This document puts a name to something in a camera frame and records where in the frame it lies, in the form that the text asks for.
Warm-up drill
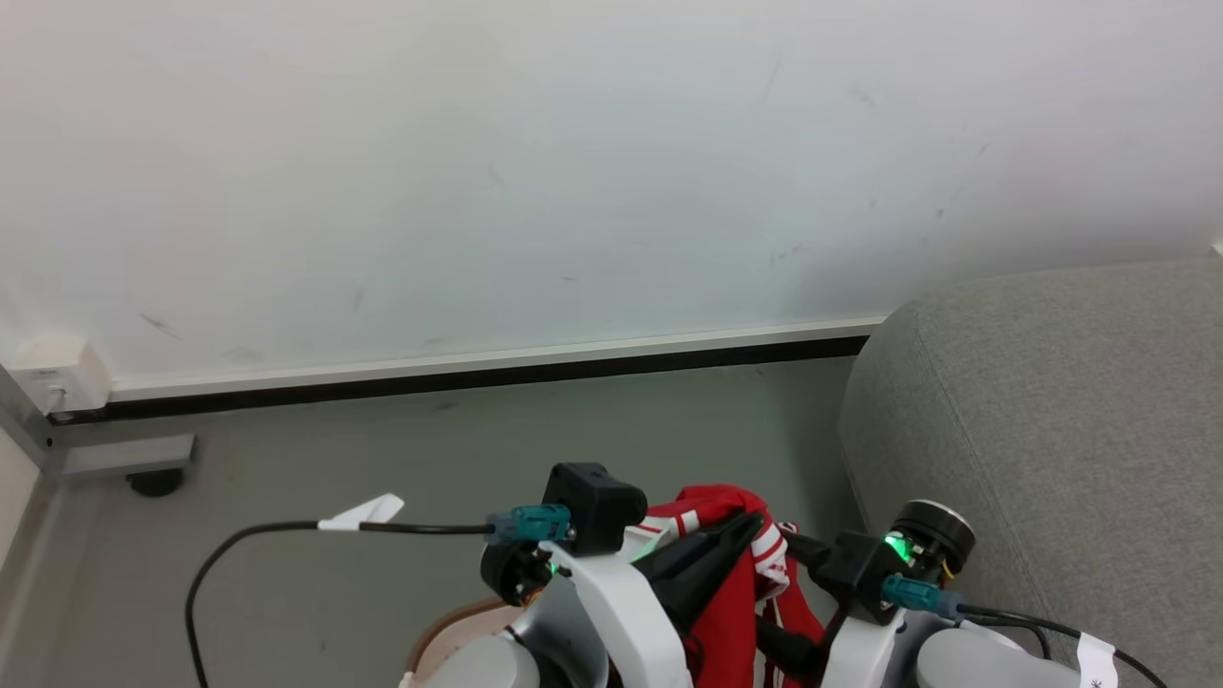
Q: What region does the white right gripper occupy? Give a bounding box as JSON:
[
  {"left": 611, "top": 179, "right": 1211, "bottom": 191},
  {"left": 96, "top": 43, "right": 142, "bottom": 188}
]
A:
[{"left": 753, "top": 529, "right": 909, "bottom": 688}]

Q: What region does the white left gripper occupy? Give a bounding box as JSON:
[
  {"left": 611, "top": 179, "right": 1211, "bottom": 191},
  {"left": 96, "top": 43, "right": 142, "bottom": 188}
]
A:
[{"left": 537, "top": 510, "right": 767, "bottom": 688}]

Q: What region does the red white-striped garment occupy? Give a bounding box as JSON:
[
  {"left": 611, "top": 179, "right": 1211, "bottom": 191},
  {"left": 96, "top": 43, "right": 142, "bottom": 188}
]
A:
[{"left": 638, "top": 484, "right": 826, "bottom": 688}]

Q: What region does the tan round laundry basket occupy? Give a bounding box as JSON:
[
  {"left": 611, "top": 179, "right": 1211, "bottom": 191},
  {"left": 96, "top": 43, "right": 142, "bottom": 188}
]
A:
[{"left": 405, "top": 596, "right": 525, "bottom": 688}]

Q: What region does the white black baseboard strip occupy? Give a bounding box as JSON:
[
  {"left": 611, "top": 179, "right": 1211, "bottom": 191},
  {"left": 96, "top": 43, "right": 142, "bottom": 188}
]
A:
[{"left": 48, "top": 315, "right": 893, "bottom": 427}]

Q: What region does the grey fabric sofa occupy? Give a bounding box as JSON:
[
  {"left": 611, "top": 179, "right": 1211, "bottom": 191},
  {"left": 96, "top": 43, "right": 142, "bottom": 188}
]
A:
[{"left": 839, "top": 256, "right": 1223, "bottom": 688}]

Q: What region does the black right cable, white tag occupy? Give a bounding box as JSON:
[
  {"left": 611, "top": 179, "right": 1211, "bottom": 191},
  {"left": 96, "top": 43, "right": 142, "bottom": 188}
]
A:
[{"left": 881, "top": 573, "right": 1170, "bottom": 688}]

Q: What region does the black cable, white tag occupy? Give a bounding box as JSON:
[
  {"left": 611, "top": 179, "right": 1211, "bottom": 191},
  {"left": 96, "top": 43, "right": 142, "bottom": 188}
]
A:
[
  {"left": 185, "top": 493, "right": 576, "bottom": 688},
  {"left": 881, "top": 573, "right": 1170, "bottom": 688}
]

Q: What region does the black left cable, white tag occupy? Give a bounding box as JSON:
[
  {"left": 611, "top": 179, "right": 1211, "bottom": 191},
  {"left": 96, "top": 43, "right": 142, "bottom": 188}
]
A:
[{"left": 185, "top": 493, "right": 576, "bottom": 688}]

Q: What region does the grey metal frame with caster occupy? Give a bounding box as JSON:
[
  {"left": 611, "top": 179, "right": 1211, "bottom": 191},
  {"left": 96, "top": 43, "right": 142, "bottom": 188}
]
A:
[{"left": 0, "top": 363, "right": 198, "bottom": 500}]

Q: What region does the white wall socket box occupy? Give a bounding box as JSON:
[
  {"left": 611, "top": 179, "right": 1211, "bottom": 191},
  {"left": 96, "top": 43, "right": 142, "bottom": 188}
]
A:
[{"left": 6, "top": 336, "right": 114, "bottom": 416}]

